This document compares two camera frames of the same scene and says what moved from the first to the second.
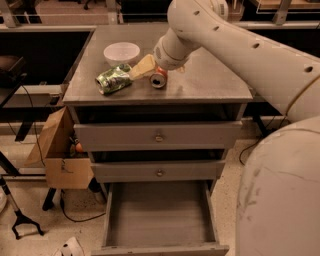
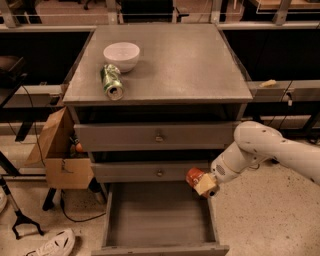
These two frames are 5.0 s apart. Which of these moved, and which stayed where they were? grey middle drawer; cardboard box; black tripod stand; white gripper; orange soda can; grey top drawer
Moved: orange soda can; white gripper
Stayed: cardboard box; black tripod stand; grey middle drawer; grey top drawer
